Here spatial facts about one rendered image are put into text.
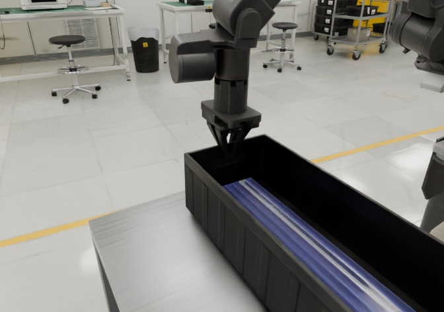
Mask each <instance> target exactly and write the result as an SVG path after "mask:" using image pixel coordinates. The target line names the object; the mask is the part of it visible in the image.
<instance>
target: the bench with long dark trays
mask: <svg viewBox="0 0 444 312"><path fill-rule="evenodd" d="M213 1H214V0H206V1H204V5H189V4H185V3H181V2H179V1H172V2H156V4H157V5H158V6H159V11H160V20H161V37H162V46H163V61H165V62H164V63H166V60H167V55H168V53H169V52H168V51H167V50H166V44H165V26H164V16H163V9H164V10H166V11H170V12H172V13H175V25H176V34H180V23H179V14H181V13H206V11H205V10H206V9H208V6H211V9H212V5H213ZM298 5H301V1H291V0H290V1H280V2H279V3H278V5H277V6H276V7H275V9H282V8H294V9H293V23H295V24H296V23H297V9H298ZM270 25H271V19H270V20H269V22H268V23H267V35H266V50H260V51H253V52H250V55H256V54H268V53H275V52H274V51H272V50H269V47H270V44H273V45H276V46H279V47H281V44H280V43H277V42H274V41H271V40H270ZM295 31H296V28H295V29H292V31H291V46H286V45H285V47H287V48H293V49H294V44H295ZM289 58H290V59H292V58H293V52H291V53H290V54H289Z"/></svg>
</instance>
